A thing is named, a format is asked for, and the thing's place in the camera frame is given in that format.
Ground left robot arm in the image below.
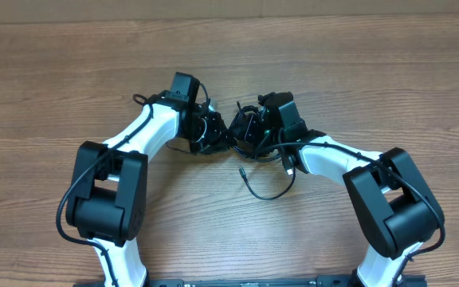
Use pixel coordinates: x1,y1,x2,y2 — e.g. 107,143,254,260
56,73,236,286

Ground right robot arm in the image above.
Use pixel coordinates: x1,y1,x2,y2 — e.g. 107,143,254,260
229,92,445,286

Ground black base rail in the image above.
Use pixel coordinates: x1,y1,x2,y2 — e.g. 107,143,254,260
73,273,428,287

